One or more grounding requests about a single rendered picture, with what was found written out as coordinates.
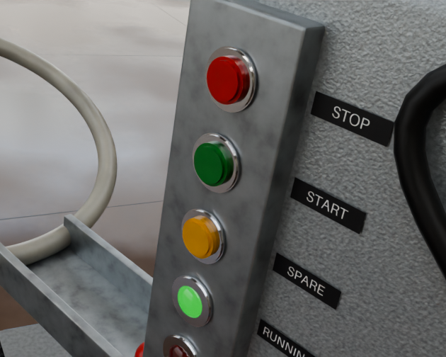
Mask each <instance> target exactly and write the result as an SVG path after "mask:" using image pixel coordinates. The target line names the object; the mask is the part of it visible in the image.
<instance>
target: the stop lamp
mask: <svg viewBox="0 0 446 357"><path fill-rule="evenodd" d="M168 357H189V356H188V354H187V353H186V352H185V350H184V349H183V348H181V347H180V346H178V345H172V346H171V347H170V349H169V351H168Z"/></svg>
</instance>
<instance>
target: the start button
mask: <svg viewBox="0 0 446 357"><path fill-rule="evenodd" d="M194 166H195V170H196V173H197V175H198V176H199V177H200V179H201V180H202V181H203V182H204V183H205V184H207V185H208V186H219V185H222V184H223V183H225V182H226V181H227V179H228V178H229V175H230V169H231V167H230V161H229V158H228V155H227V153H226V152H225V150H224V149H223V148H222V147H221V146H220V145H219V144H217V143H215V142H206V143H203V144H201V145H200V146H199V147H198V148H197V149H196V151H195V155H194Z"/></svg>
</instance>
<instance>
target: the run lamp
mask: <svg viewBox="0 0 446 357"><path fill-rule="evenodd" d="M178 304H179V305H180V307H181V309H182V311H183V312H184V313H185V314H186V315H188V316H189V317H192V318H196V317H199V316H200V314H201V312H202V303H201V301H200V298H199V296H198V294H197V293H196V292H195V291H194V290H193V289H192V288H190V287H188V286H183V287H181V288H180V290H179V291H178Z"/></svg>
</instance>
